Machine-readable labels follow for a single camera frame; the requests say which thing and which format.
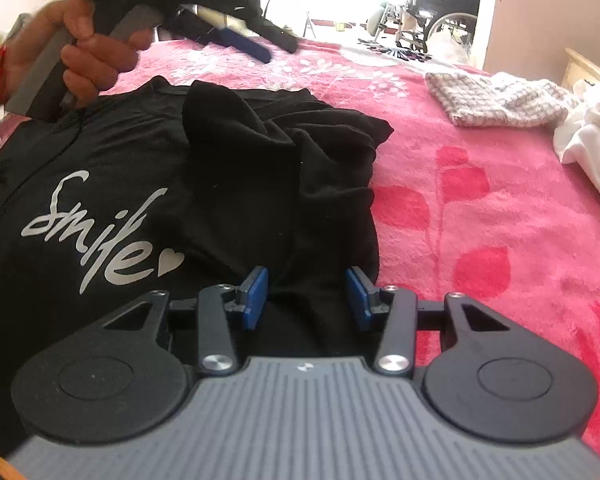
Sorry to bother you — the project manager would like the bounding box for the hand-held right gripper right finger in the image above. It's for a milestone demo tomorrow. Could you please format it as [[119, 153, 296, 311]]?
[[345, 265, 512, 378]]

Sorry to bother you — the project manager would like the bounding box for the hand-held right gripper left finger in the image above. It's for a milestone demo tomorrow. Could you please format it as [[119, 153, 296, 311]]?
[[101, 265, 271, 377]]

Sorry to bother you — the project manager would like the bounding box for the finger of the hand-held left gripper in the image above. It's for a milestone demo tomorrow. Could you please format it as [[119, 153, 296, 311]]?
[[230, 5, 302, 55], [172, 7, 274, 65]]

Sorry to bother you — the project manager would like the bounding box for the black t-shirt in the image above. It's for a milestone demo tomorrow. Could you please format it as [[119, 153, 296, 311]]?
[[0, 76, 395, 441]]

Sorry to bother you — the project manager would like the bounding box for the person's left hand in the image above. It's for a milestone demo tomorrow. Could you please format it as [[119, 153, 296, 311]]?
[[0, 0, 155, 109]]

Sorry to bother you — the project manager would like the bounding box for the folding table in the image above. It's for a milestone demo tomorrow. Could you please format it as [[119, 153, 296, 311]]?
[[257, 0, 322, 39]]

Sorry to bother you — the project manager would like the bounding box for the pink floral blanket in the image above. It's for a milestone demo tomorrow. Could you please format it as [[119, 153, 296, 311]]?
[[0, 35, 600, 477]]

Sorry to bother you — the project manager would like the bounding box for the wheelchair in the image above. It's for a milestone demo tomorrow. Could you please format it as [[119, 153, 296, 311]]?
[[364, 0, 485, 57]]

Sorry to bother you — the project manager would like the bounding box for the clear plastic bag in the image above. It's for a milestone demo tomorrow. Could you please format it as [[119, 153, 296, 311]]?
[[426, 30, 474, 64]]

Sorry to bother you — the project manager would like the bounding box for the grey checked knit sweater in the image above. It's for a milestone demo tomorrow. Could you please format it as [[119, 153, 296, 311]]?
[[425, 71, 579, 128]]

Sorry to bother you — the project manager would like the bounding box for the white crumpled garment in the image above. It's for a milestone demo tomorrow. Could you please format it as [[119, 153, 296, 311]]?
[[552, 71, 600, 184]]

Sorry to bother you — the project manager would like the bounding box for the cream nightstand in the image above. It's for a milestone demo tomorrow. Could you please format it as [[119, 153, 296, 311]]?
[[562, 47, 600, 94]]

